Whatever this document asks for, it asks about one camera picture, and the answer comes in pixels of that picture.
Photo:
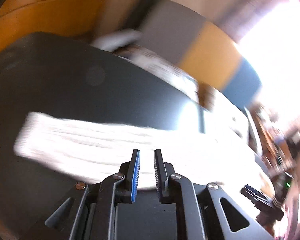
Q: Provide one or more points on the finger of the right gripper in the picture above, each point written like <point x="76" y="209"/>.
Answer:
<point x="259" y="199"/>

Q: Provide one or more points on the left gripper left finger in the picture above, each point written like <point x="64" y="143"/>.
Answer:
<point x="88" y="212"/>

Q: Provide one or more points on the wooden wardrobe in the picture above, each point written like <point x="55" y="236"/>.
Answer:
<point x="68" y="18"/>

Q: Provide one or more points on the cream knitted sweater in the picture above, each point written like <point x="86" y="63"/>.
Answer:
<point x="91" y="152"/>

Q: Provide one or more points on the grey yellow blue sofa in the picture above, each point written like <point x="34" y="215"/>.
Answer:
<point x="188" y="40"/>

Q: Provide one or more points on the geometric pattern pillow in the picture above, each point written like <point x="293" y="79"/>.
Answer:
<point x="168" y="72"/>

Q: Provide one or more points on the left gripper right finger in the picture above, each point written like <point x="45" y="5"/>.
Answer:
<point x="203" y="211"/>

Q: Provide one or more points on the deer print pillow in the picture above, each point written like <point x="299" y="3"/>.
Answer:
<point x="221" y="115"/>

